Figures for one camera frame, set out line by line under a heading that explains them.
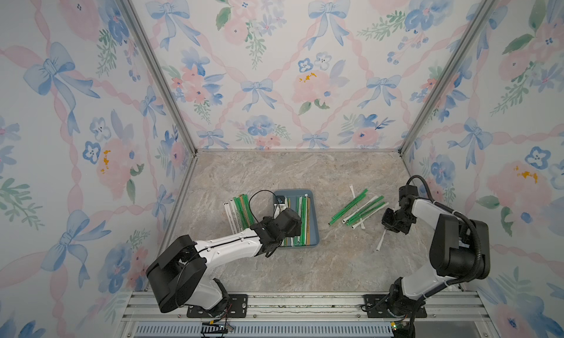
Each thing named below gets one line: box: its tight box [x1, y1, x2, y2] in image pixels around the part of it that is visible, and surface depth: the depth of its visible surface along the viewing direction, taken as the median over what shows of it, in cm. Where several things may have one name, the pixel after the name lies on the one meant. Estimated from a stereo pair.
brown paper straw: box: [306, 196, 311, 246], surface depth 95 cm
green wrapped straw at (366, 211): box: [345, 195, 386, 227], surface depth 99 cm
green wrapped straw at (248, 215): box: [242, 193, 255, 228], surface depth 100 cm
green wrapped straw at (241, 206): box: [233, 193, 249, 230], surface depth 100 cm
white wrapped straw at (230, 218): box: [223, 201, 238, 235], surface depth 97 cm
